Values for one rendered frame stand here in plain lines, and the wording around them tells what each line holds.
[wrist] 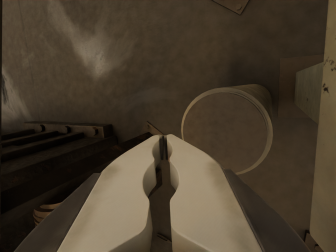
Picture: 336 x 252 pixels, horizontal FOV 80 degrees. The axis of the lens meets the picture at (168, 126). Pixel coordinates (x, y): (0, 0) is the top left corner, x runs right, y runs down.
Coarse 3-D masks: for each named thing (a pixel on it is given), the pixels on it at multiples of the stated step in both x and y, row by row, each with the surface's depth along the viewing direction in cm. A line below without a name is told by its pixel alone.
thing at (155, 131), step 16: (224, 0) 69; (240, 0) 67; (144, 128) 94; (128, 144) 77; (80, 160) 59; (96, 160) 63; (112, 160) 67; (48, 176) 50; (64, 176) 52; (80, 176) 56; (16, 192) 44; (32, 192) 45; (48, 192) 48; (64, 192) 54; (0, 208) 40; (16, 208) 42; (32, 208) 46; (0, 224) 41
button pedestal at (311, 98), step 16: (288, 64) 64; (304, 64) 62; (320, 64) 32; (288, 80) 65; (304, 80) 46; (320, 80) 31; (288, 96) 66; (304, 96) 46; (320, 96) 17; (288, 112) 67; (304, 112) 65; (320, 112) 17; (320, 128) 17; (320, 144) 17; (320, 160) 17; (320, 176) 17; (320, 192) 17; (320, 208) 17; (320, 224) 17; (320, 240) 17
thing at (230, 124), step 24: (216, 96) 26; (240, 96) 24; (264, 96) 37; (192, 120) 28; (216, 120) 26; (240, 120) 25; (264, 120) 24; (192, 144) 28; (216, 144) 27; (240, 144) 26; (264, 144) 24; (240, 168) 26
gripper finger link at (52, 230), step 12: (96, 180) 9; (72, 192) 8; (84, 192) 8; (60, 204) 8; (72, 204) 8; (48, 216) 7; (60, 216) 7; (72, 216) 7; (36, 228) 7; (48, 228) 7; (60, 228) 7; (24, 240) 7; (36, 240) 7; (48, 240) 7; (60, 240) 7
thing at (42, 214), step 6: (156, 174) 91; (156, 180) 91; (156, 186) 91; (66, 192) 55; (150, 192) 87; (54, 198) 52; (60, 198) 52; (48, 204) 49; (54, 204) 50; (36, 210) 49; (42, 210) 49; (48, 210) 49; (36, 216) 49; (42, 216) 49; (36, 222) 50
